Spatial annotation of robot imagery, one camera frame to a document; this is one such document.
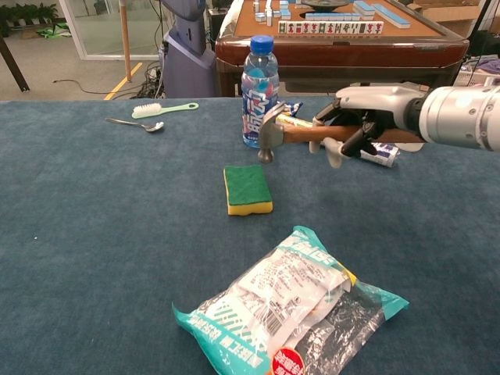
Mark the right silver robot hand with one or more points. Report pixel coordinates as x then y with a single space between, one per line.
375 99

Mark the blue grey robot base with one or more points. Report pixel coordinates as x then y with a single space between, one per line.
187 66

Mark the green and yellow sponge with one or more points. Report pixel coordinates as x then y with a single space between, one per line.
246 187

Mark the brown mahjong table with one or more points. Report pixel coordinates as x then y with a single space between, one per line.
343 54

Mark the white paper cup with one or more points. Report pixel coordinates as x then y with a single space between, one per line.
412 147

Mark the small blue snack packet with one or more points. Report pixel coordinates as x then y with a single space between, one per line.
293 108

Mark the row of mahjong tiles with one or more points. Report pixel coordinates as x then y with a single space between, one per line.
332 27

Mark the white plastic basket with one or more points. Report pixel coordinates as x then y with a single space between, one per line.
474 74

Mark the blue cap drink bottle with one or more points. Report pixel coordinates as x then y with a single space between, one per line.
258 93

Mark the metal spoon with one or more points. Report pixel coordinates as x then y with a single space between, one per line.
154 126

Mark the teal plastic snack bag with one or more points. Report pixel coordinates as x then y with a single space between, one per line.
281 304

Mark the wooden pole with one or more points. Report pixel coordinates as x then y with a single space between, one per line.
125 39

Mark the blue felt table cloth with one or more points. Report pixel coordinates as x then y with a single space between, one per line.
97 234

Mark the row of potted plants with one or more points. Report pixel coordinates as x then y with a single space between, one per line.
27 13

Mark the black table leg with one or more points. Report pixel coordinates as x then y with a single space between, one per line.
13 66

